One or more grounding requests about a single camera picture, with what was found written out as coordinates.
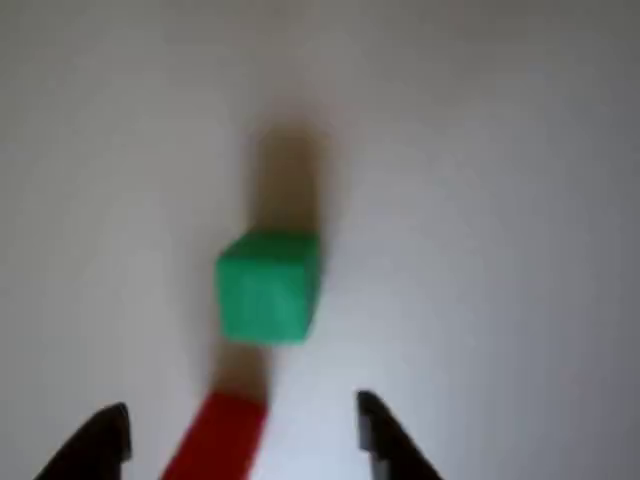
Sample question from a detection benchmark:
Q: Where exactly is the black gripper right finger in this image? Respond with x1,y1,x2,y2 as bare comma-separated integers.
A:
356,390,445,480

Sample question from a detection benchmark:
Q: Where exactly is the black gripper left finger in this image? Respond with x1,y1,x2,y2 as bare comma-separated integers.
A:
31,401,133,480

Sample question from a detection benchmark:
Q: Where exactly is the green cube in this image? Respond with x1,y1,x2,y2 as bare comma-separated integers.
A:
215,231,322,347

